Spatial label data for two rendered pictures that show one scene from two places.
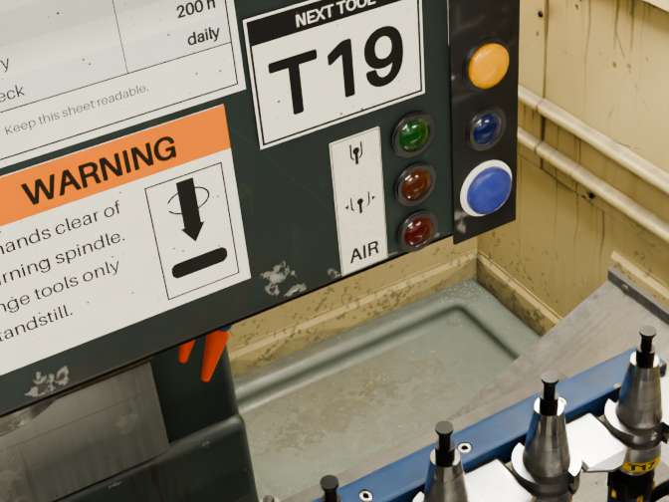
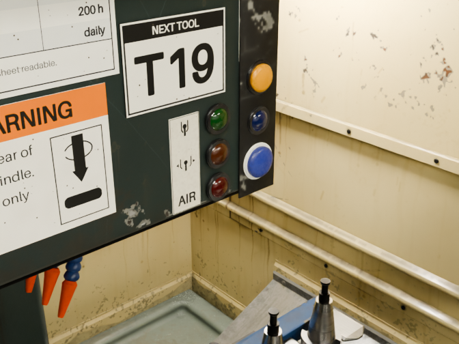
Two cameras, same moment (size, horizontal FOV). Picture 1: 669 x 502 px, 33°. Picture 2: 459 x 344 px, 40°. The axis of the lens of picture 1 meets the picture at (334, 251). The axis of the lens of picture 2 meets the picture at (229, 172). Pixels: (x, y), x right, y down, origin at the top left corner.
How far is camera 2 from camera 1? 0.15 m
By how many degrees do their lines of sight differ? 17
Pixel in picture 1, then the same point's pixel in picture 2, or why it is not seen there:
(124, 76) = (41, 52)
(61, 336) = not seen: outside the picture
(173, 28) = (76, 22)
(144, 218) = (48, 160)
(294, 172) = (146, 137)
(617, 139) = (274, 195)
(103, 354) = (12, 265)
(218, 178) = (98, 136)
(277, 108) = (138, 89)
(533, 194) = (225, 233)
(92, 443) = not seen: outside the picture
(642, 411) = (324, 332)
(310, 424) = not seen: outside the picture
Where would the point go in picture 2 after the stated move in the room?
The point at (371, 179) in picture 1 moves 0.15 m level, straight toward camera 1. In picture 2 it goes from (192, 147) to (235, 237)
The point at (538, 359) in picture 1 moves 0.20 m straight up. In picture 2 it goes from (237, 329) to (237, 266)
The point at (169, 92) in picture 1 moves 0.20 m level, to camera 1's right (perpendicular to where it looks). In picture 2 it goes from (70, 68) to (341, 48)
